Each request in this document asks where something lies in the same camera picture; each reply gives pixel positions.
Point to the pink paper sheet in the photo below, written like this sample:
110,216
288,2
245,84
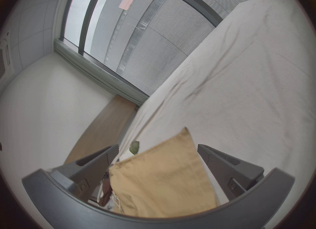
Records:
126,1

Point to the brown garment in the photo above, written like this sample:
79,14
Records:
106,191

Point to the window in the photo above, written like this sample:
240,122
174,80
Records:
148,37

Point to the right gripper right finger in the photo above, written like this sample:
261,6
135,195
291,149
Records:
227,171

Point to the tan shorts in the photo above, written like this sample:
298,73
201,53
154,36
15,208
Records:
160,178

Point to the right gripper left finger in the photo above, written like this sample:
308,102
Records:
93,168

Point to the bed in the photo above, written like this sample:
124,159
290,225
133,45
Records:
234,74

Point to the green garment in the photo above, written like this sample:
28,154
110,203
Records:
135,147

